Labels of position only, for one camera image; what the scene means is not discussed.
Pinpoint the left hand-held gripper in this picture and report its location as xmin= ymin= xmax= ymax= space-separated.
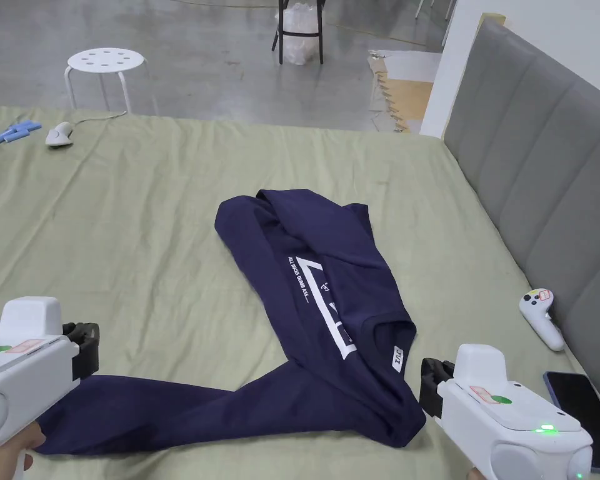
xmin=0 ymin=296 xmax=101 ymax=444

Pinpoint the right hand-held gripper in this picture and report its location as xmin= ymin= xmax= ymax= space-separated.
xmin=419 ymin=342 xmax=595 ymax=480

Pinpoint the dark blue printed shirt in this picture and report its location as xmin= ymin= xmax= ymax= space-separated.
xmin=39 ymin=189 xmax=428 ymax=456

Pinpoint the person's left hand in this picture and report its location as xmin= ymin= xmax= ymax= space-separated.
xmin=0 ymin=421 xmax=47 ymax=480

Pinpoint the black smartphone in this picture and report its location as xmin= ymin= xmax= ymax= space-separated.
xmin=543 ymin=371 xmax=600 ymax=476

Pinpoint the white hand controller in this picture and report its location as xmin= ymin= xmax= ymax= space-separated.
xmin=518 ymin=287 xmax=566 ymax=353

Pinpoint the bed with pale green sheet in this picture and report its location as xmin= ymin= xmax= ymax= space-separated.
xmin=0 ymin=103 xmax=600 ymax=480

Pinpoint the grey-white hand controller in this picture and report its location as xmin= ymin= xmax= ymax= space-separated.
xmin=45 ymin=121 xmax=76 ymax=150

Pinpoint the light blue plastic object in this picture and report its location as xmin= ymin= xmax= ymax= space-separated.
xmin=0 ymin=119 xmax=43 ymax=146

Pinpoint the grey padded headboard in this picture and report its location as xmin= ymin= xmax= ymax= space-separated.
xmin=444 ymin=17 xmax=600 ymax=372

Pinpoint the white round stool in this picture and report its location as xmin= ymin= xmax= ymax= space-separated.
xmin=64 ymin=47 xmax=160 ymax=116

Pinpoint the flat cardboard sheet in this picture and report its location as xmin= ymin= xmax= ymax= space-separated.
xmin=367 ymin=48 xmax=442 ymax=134

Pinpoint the black chair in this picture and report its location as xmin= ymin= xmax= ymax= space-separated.
xmin=271 ymin=0 xmax=326 ymax=66

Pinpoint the clear plastic bag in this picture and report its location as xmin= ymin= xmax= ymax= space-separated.
xmin=274 ymin=2 xmax=322 ymax=66

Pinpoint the thin grey cable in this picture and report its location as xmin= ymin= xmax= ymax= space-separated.
xmin=69 ymin=110 xmax=129 ymax=129

